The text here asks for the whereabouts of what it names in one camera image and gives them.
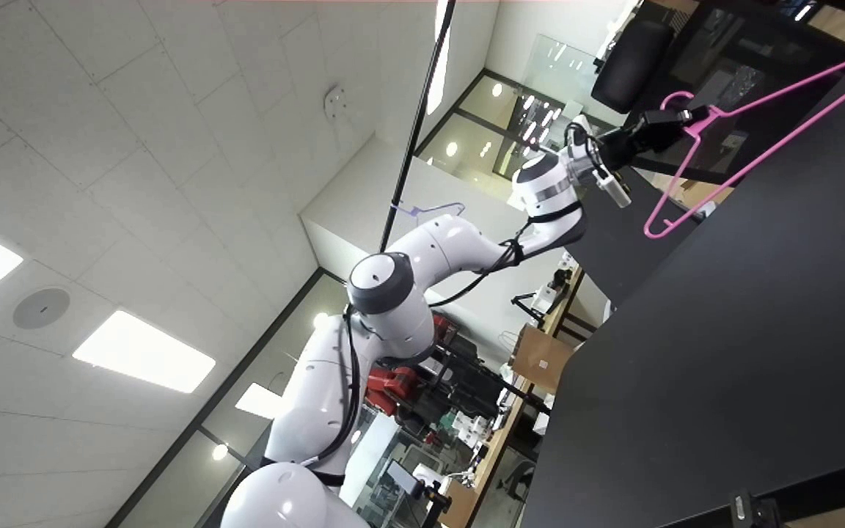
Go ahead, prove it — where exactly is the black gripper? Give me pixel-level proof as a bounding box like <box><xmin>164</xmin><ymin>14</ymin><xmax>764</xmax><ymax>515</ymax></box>
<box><xmin>603</xmin><ymin>105</ymin><xmax>711</xmax><ymax>169</ymax></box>

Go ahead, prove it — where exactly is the pink clothes hanger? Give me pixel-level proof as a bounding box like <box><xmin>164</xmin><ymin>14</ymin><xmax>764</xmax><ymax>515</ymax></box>
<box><xmin>639</xmin><ymin>59</ymin><xmax>845</xmax><ymax>240</ymax></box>

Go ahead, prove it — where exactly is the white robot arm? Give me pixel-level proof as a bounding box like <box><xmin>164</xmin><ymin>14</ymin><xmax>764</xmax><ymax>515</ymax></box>
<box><xmin>220</xmin><ymin>108</ymin><xmax>705</xmax><ymax>528</ymax></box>

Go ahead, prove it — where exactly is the purple clothes hanger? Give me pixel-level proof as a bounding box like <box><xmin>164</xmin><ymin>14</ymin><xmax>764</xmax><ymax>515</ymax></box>
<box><xmin>392</xmin><ymin>200</ymin><xmax>468</xmax><ymax>216</ymax></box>

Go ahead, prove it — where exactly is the black office chair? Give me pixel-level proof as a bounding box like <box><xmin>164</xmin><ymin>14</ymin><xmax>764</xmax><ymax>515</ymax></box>
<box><xmin>594</xmin><ymin>20</ymin><xmax>676</xmax><ymax>113</ymax></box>

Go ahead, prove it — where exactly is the black monitor screen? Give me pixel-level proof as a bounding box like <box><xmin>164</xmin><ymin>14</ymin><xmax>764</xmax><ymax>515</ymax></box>
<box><xmin>612</xmin><ymin>0</ymin><xmax>845</xmax><ymax>187</ymax></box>

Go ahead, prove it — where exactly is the wooden desk in background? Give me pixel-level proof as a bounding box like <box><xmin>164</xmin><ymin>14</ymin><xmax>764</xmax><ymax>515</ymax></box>
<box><xmin>440</xmin><ymin>266</ymin><xmax>585</xmax><ymax>528</ymax></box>

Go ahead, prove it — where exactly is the black vertical rack pole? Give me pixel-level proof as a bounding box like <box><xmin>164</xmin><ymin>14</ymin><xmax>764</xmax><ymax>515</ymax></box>
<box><xmin>378</xmin><ymin>0</ymin><xmax>459</xmax><ymax>250</ymax></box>

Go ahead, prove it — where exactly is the red robot in background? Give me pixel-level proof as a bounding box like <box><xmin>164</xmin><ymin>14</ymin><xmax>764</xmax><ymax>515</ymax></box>
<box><xmin>365</xmin><ymin>342</ymin><xmax>450</xmax><ymax>416</ymax></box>

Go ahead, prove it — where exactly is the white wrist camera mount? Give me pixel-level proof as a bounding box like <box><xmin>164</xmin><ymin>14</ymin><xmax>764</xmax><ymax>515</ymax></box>
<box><xmin>587</xmin><ymin>147</ymin><xmax>631</xmax><ymax>207</ymax></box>

